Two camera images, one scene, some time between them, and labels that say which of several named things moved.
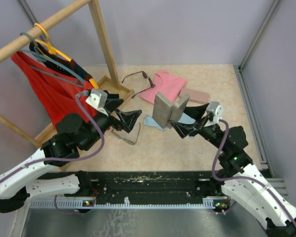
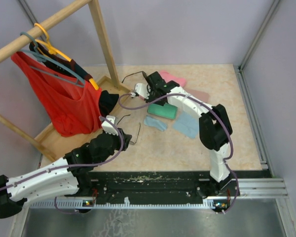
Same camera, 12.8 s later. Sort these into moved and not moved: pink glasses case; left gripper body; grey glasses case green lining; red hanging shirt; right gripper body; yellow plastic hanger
Moved: left gripper body; grey glasses case green lining; right gripper body
Not moved: pink glasses case; yellow plastic hanger; red hanging shirt
